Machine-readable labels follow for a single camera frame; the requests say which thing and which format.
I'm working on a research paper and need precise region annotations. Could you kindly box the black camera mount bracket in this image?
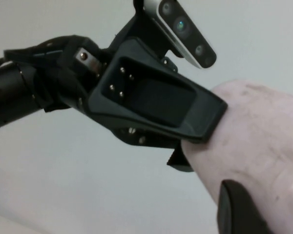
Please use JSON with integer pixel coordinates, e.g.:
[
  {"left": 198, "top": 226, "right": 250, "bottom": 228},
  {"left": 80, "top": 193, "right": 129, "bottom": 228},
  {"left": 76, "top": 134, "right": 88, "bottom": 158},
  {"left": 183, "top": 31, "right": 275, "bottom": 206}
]
[{"left": 107, "top": 0, "right": 179, "bottom": 73}]

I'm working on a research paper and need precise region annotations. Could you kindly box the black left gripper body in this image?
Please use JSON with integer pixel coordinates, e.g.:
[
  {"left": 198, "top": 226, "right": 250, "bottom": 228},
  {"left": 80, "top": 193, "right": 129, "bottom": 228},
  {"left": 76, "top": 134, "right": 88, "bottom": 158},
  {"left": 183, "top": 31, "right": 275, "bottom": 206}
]
[{"left": 33, "top": 35, "right": 180, "bottom": 150}]

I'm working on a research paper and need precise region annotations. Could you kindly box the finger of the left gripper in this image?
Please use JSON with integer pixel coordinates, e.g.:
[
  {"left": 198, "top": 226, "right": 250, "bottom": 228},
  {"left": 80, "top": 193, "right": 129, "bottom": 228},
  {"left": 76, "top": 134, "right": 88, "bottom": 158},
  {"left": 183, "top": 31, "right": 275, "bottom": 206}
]
[
  {"left": 167, "top": 143, "right": 194, "bottom": 173},
  {"left": 87, "top": 37, "right": 229, "bottom": 144}
]

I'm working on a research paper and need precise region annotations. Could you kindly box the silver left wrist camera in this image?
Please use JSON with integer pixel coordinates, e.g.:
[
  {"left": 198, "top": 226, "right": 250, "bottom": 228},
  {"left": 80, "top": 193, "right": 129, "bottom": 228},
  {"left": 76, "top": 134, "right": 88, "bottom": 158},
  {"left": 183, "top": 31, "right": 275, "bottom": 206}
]
[{"left": 143, "top": 0, "right": 217, "bottom": 70}]

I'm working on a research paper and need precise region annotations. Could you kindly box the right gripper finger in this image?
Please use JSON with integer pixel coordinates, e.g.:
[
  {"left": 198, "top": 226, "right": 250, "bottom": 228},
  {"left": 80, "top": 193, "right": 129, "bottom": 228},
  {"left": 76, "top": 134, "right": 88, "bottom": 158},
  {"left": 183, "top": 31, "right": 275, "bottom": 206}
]
[{"left": 216, "top": 179, "right": 274, "bottom": 234}]

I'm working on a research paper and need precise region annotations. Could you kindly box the pink plastic cup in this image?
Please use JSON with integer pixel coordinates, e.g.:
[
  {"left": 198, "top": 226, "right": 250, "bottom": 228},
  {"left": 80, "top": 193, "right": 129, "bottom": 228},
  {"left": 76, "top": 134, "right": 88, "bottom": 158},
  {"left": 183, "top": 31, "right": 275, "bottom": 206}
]
[{"left": 180, "top": 78, "right": 293, "bottom": 234}]

